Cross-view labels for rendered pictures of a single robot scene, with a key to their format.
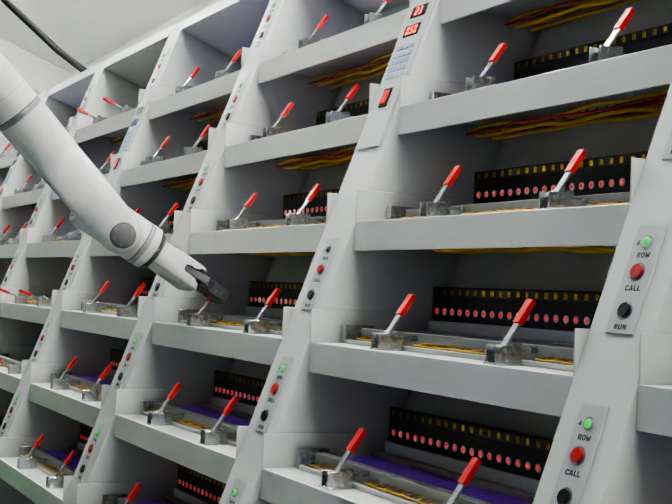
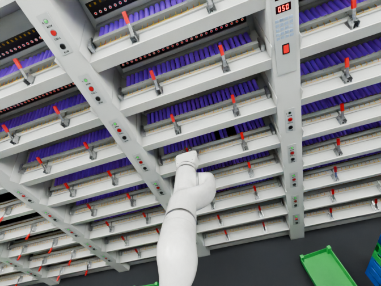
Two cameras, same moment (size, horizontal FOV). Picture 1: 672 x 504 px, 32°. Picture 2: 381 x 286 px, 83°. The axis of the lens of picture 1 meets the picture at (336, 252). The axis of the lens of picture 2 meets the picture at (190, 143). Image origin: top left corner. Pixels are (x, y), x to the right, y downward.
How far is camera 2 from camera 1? 2.08 m
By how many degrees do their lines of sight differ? 68
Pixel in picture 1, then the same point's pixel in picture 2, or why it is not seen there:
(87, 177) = (208, 190)
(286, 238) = (242, 120)
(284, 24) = (71, 30)
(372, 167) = (297, 78)
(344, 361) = (326, 132)
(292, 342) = (289, 141)
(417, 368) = (373, 119)
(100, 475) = not seen: hidden behind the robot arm
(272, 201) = not seen: hidden behind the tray
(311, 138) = (216, 81)
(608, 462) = not seen: outside the picture
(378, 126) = (290, 62)
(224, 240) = (182, 137)
